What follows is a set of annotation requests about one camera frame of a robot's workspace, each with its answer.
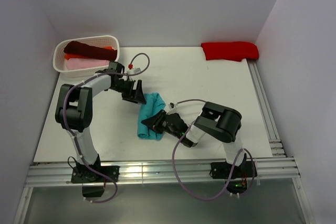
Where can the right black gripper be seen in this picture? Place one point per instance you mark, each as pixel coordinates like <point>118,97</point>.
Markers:
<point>155,121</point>

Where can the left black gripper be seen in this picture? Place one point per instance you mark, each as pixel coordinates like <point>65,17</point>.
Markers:
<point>136,95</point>

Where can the teal t shirt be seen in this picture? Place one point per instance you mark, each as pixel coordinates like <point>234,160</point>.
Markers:
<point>154,103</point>

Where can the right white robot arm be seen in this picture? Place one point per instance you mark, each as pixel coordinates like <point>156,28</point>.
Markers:
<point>220,122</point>

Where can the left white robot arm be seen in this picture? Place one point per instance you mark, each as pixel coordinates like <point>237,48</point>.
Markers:
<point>74,110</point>

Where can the pink rolled shirt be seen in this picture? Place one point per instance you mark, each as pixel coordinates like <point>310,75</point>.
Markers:
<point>82,63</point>

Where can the dark red rolled shirt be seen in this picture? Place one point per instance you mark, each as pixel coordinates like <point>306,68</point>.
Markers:
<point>76,44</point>

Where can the orange rolled shirt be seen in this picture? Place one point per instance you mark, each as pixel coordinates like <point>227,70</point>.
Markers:
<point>106,53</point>

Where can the red folded t shirt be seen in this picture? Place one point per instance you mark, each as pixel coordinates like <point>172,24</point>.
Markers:
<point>233,51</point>

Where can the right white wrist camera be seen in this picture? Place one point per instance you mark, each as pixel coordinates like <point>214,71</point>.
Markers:
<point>172,106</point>

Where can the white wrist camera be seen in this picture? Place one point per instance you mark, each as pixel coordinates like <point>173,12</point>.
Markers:
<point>134,71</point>
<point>172,106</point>

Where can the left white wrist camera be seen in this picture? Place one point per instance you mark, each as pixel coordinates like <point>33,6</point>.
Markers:
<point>134,71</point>

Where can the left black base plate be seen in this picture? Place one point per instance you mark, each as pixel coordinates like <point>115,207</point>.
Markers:
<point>93,184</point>

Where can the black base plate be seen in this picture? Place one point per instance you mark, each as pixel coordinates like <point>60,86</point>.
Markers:
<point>93,184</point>
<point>238,183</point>

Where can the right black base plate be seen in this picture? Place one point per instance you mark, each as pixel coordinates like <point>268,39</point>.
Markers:
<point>238,183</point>

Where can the aluminium right side rail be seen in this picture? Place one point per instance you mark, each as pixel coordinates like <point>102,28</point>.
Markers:
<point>269,122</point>

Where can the aluminium rail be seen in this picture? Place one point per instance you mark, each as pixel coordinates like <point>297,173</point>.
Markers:
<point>269,122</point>
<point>160,172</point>

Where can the aluminium front rail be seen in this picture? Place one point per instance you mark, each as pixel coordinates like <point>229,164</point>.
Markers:
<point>160,172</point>

